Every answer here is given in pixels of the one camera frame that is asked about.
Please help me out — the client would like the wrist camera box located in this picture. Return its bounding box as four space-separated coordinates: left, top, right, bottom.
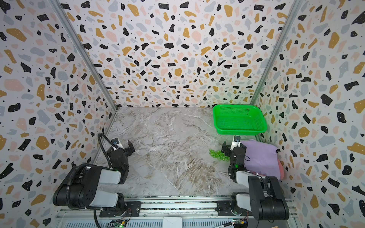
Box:
111 137 124 149
231 135 241 151

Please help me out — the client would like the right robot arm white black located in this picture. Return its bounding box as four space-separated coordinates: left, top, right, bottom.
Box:
217 142 290 222

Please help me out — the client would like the aluminium side floor rail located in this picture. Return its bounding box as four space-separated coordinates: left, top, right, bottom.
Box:
90 110 117 164

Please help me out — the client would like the green bead cluster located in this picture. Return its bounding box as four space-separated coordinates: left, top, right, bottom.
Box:
209 149 230 162

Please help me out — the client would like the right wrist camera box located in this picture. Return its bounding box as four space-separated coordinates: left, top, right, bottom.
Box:
231 135 241 151

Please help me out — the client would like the aluminium corner post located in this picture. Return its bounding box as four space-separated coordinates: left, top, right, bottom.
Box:
250 0 304 105
49 0 118 112

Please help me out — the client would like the aluminium corner post right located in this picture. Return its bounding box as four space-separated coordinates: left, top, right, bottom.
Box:
250 0 304 105

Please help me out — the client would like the folded pink t-shirt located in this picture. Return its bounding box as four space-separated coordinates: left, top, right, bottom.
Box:
276 149 285 180

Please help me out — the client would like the green plastic basket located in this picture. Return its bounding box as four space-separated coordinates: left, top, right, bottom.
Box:
213 104 267 136

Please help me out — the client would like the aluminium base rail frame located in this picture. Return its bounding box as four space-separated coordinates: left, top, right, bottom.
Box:
55 195 301 228

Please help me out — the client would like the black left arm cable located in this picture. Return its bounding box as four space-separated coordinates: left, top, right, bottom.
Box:
64 132 120 228

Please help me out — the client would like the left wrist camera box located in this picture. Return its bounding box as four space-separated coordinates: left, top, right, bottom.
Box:
111 137 124 149

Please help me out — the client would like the lilac t-shirt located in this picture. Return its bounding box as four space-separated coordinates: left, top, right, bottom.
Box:
241 140 280 180

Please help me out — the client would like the aluminium corner post left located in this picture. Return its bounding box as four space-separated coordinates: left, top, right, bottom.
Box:
49 0 118 112

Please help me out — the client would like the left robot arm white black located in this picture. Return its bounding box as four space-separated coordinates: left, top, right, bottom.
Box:
52 138 135 217

